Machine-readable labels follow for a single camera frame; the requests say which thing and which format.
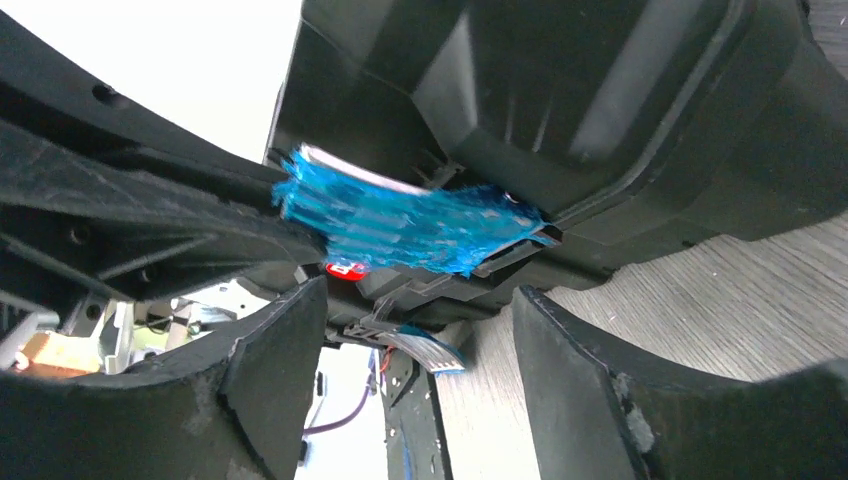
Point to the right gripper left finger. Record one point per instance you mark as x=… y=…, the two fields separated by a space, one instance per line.
x=230 y=405

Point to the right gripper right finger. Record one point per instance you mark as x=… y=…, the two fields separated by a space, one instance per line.
x=600 y=407

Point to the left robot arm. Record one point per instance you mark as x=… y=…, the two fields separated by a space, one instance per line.
x=102 y=200

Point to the black plastic toolbox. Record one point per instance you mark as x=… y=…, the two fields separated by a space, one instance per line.
x=637 y=128

